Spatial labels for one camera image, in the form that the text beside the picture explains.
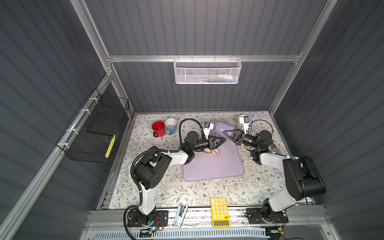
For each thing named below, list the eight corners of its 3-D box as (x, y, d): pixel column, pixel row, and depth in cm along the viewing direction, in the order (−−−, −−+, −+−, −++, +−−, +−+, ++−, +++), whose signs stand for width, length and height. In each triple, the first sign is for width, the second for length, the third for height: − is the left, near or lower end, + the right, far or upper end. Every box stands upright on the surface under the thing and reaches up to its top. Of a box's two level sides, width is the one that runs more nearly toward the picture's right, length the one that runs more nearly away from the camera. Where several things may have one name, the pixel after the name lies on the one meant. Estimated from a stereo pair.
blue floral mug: (166, 137, 108) (164, 128, 100) (168, 126, 114) (165, 117, 106) (175, 137, 108) (174, 128, 100) (176, 126, 114) (175, 117, 106)
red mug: (155, 140, 106) (152, 133, 100) (154, 128, 113) (151, 121, 107) (166, 138, 108) (164, 131, 101) (164, 126, 115) (163, 119, 108)
